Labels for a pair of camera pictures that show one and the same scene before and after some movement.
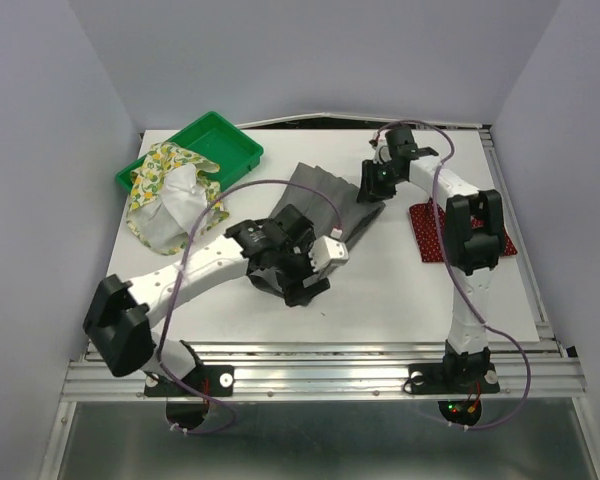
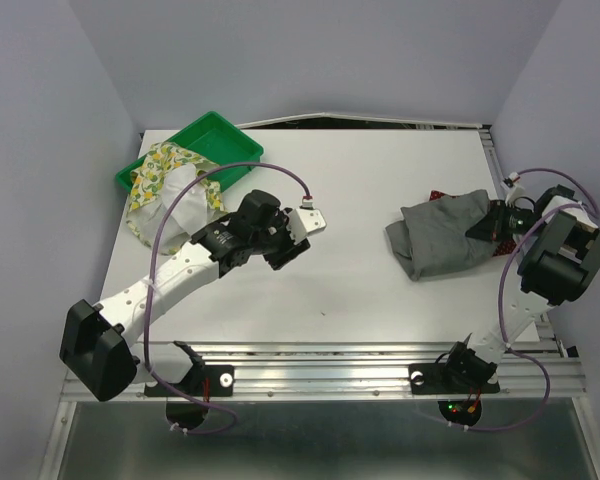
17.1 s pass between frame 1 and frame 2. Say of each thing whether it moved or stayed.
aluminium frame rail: stayed
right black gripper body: moved
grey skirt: moved
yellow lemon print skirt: stayed
